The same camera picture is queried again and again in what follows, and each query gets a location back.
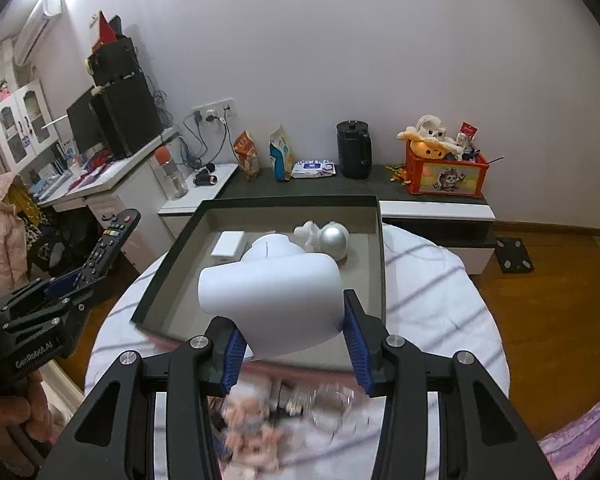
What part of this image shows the black tv remote control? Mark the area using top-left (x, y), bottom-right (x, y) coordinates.
top-left (74, 209), bottom-right (142, 289)

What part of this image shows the pink pig doll figurine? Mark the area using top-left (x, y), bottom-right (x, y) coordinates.
top-left (223, 406), bottom-right (285, 471)

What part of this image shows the pink winged doll figurine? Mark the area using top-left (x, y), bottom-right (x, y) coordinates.
top-left (223, 384), bottom-right (271, 426)

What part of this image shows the person's left hand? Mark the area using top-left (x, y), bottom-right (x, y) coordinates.
top-left (0, 372), bottom-right (54, 448)

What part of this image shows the pink padded jacket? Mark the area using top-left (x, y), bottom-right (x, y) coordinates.
top-left (0, 172), bottom-right (41, 292)

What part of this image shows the pink bed sheet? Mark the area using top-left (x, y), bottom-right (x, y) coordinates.
top-left (539, 400), bottom-right (600, 479)

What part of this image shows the white desk with drawers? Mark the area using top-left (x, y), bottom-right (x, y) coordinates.
top-left (40, 127), bottom-right (178, 273)

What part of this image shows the black computer monitor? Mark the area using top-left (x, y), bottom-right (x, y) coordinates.
top-left (67, 88), bottom-right (102, 154)

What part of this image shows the red-cap glass bottle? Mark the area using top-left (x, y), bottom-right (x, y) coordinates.
top-left (155, 145), bottom-right (188, 200)

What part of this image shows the white glass-door cabinet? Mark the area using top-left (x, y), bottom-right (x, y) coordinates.
top-left (0, 80), bottom-right (58, 172)

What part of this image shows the black floor scale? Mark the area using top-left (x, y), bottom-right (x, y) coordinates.
top-left (495, 237), bottom-right (534, 273)

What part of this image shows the black computer tower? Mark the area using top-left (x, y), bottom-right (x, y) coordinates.
top-left (90, 73), bottom-right (163, 159)

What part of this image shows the black box on tower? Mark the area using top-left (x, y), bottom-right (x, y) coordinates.
top-left (87, 36), bottom-right (142, 87)

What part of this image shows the pink black-rimmed storage box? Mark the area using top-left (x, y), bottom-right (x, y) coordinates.
top-left (130, 194), bottom-right (387, 373)

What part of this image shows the orange snack bag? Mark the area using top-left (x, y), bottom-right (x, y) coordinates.
top-left (233, 130), bottom-right (260, 181)

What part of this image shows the orange cartoon toy crate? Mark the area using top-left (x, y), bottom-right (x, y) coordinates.
top-left (405, 142), bottom-right (489, 197)

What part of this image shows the blue white snack bag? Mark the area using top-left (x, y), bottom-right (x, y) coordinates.
top-left (268, 126), bottom-right (294, 182)

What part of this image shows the white air conditioner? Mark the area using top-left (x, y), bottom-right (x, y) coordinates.
top-left (12, 0), bottom-right (62, 66)

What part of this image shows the wet wipes pack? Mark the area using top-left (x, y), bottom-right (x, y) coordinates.
top-left (291, 159), bottom-right (337, 179)

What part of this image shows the white plush toy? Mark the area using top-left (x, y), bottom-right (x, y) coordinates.
top-left (396, 115), bottom-right (464, 159)

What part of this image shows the black electric kettle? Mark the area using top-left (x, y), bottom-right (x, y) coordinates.
top-left (337, 120), bottom-right (373, 180)

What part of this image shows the wall power socket strip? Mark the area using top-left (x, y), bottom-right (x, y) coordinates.
top-left (192, 98), bottom-right (237, 119)

